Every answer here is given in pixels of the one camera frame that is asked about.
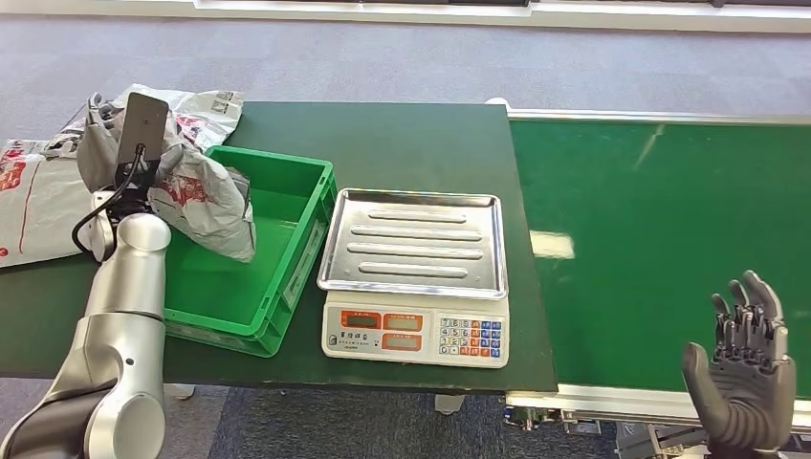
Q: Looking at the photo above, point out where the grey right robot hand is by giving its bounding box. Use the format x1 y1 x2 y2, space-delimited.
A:
681 270 798 453

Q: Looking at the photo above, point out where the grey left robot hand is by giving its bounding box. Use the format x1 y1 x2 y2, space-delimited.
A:
85 92 186 192

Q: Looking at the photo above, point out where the grey plastic mailer package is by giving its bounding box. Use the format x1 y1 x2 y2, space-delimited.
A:
76 95 258 265

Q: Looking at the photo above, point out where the white mailer package red print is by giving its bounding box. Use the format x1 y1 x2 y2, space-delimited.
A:
0 138 102 271

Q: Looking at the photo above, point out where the white mailer package black print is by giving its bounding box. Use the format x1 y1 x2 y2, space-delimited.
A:
45 83 246 160

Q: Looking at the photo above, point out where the green plastic crate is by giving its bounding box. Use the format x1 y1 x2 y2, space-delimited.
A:
161 144 339 360

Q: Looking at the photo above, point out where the white table foot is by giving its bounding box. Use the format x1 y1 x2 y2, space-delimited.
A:
433 393 468 417

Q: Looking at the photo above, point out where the white electronic scale steel tray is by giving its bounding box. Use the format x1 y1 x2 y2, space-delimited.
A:
316 186 512 370

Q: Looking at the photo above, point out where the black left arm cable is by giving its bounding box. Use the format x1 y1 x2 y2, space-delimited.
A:
71 143 148 265

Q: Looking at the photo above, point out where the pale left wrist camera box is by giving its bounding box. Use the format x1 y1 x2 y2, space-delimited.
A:
87 189 121 264

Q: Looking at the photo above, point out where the green conveyor belt aluminium frame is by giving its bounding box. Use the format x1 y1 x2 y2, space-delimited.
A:
484 97 811 459

